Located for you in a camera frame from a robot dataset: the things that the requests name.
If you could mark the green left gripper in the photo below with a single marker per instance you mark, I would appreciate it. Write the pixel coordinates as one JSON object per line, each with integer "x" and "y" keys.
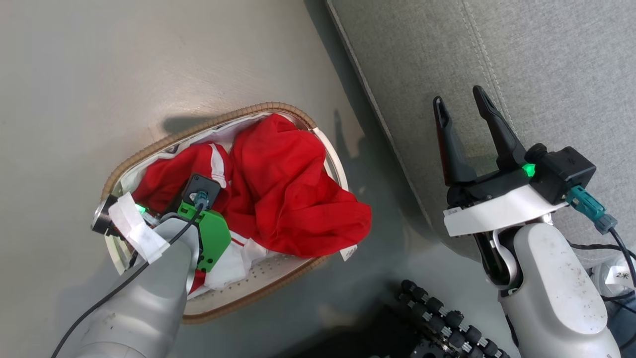
{"x": 214, "y": 238}

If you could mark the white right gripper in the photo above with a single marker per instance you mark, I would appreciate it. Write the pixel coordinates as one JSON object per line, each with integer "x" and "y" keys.
{"x": 502, "y": 206}

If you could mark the red and white jacket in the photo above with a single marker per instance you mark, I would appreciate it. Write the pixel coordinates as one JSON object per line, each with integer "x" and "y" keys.
{"x": 288, "y": 194}

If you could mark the black roller wheel robot base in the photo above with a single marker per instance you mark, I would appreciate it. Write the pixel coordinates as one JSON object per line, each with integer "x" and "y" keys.
{"x": 447, "y": 323}

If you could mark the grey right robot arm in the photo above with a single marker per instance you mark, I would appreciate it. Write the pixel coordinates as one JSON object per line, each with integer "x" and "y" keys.
{"x": 551, "y": 293}

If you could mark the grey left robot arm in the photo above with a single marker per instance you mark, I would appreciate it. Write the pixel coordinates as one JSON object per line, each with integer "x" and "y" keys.
{"x": 144, "y": 303}

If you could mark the white basket with brown rim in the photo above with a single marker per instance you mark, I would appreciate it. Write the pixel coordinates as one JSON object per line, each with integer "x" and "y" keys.
{"x": 258, "y": 291}

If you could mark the white basket liner cloth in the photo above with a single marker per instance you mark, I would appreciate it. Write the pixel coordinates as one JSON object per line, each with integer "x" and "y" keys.
{"x": 233, "y": 130}

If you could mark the white tape strip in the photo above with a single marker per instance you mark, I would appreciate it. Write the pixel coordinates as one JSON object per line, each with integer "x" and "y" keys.
{"x": 139, "y": 231}

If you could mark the grey fabric sofa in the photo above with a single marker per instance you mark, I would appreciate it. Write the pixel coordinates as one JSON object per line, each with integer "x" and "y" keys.
{"x": 536, "y": 64}

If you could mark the white paper label tag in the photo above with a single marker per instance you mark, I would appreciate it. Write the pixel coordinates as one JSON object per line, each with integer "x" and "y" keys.
{"x": 620, "y": 275}

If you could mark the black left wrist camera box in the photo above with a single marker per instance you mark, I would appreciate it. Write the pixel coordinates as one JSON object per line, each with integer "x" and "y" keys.
{"x": 201, "y": 184}

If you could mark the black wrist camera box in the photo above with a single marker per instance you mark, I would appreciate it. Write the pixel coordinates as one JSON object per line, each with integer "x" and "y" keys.
{"x": 564, "y": 171}
{"x": 201, "y": 184}

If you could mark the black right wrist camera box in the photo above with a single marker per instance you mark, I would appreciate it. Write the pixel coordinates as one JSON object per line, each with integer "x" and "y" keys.
{"x": 564, "y": 171}

